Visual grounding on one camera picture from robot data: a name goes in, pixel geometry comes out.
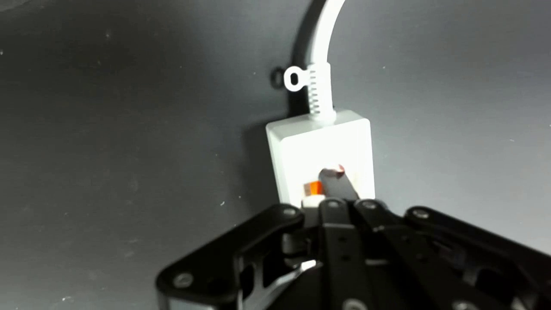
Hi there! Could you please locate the white power strip adapter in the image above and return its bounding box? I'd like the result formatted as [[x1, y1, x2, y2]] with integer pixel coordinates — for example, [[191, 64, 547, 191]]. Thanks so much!
[[263, 109, 377, 212]]

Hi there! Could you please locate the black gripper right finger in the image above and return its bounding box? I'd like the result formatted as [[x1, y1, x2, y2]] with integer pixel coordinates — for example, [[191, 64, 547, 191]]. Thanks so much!
[[317, 165, 551, 310]]

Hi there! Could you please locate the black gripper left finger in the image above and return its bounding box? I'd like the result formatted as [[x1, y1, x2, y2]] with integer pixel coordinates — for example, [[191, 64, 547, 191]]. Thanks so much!
[[155, 202, 324, 310]]

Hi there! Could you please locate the white power strip cable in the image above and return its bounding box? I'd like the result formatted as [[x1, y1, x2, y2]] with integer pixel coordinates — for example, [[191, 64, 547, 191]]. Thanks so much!
[[282, 0, 348, 124]]

